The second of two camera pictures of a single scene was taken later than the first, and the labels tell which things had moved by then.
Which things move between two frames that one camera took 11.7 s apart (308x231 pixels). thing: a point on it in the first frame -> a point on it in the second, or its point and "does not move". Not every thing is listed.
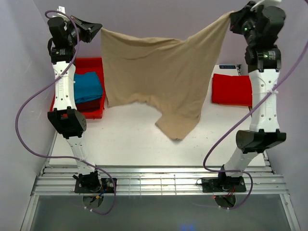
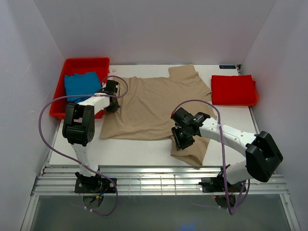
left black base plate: x=107 y=186 does not move
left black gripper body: x=72 y=38 -> x=113 y=107
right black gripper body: x=245 y=23 -> x=189 y=139
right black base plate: x=214 y=185 does not move
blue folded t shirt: x=87 y=87 does not move
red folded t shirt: x=234 y=90 does not move
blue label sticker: x=227 y=67 does not move
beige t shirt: x=172 y=76 -> x=146 y=104
